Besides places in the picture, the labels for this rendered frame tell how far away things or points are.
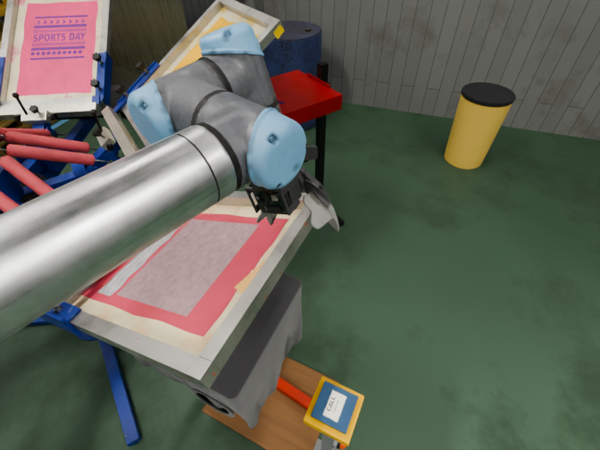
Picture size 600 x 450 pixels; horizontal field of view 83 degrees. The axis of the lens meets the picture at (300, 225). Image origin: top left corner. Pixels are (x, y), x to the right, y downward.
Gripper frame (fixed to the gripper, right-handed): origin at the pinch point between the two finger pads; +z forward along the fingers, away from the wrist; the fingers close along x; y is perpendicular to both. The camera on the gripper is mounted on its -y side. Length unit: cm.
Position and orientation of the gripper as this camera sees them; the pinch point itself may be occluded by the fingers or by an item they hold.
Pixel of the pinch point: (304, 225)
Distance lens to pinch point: 65.6
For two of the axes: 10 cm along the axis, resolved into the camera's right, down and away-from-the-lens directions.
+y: -4.4, 6.5, -6.3
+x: 8.5, 0.8, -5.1
